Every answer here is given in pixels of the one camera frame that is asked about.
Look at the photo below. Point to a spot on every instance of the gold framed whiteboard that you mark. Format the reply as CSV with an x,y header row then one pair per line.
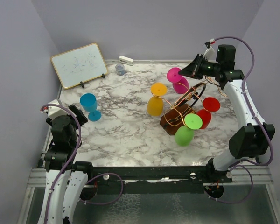
x,y
79,65

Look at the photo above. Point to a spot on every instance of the red plastic wine glass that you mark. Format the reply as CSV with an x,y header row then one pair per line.
x,y
210,105

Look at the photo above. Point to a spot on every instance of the blue plastic wine glass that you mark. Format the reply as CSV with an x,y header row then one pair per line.
x,y
89,103

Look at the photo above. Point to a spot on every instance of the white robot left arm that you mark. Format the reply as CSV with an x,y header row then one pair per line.
x,y
64,178

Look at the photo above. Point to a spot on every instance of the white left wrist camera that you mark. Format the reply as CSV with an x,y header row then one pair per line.
x,y
52,111

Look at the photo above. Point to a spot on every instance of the white eraser block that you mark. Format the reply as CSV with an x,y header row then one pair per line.
x,y
126,60

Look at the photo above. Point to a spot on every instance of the green plastic wine glass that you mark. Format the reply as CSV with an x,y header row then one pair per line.
x,y
185,133

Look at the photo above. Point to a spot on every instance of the magenta plastic wine glass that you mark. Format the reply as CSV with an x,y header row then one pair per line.
x,y
179,83

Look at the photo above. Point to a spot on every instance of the copper wire glass rack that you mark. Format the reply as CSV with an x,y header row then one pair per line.
x,y
189,102

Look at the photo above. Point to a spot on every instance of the yellow plastic wine glass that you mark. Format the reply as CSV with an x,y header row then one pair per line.
x,y
155,104

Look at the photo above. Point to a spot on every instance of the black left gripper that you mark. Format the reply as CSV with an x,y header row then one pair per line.
x,y
81,118

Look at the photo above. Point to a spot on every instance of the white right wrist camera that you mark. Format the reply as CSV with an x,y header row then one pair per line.
x,y
209,49

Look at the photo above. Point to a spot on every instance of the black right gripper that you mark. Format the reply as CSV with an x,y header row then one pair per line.
x,y
192,69

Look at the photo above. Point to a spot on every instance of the small blue glass jar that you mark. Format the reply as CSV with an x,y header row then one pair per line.
x,y
120,69

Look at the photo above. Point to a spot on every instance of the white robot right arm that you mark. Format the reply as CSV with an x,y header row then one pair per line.
x,y
254,135

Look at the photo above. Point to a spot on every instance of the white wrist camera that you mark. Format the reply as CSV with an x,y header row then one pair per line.
x,y
52,111
209,49

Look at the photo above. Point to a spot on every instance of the black metal base frame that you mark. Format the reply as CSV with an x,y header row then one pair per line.
x,y
153,180

